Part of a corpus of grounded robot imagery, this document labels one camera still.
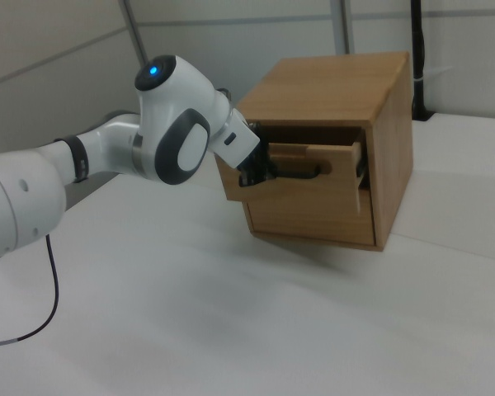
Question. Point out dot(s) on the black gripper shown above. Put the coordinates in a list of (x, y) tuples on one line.
[(255, 167)]

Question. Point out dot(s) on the wooden drawer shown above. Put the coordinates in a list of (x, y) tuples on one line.
[(305, 189)]

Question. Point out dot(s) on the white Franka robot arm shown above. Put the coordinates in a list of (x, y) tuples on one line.
[(177, 123)]

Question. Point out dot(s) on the wooden cabinet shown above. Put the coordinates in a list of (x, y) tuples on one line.
[(334, 90)]

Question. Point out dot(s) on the grey partition post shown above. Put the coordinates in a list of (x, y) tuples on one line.
[(346, 24), (135, 29)]

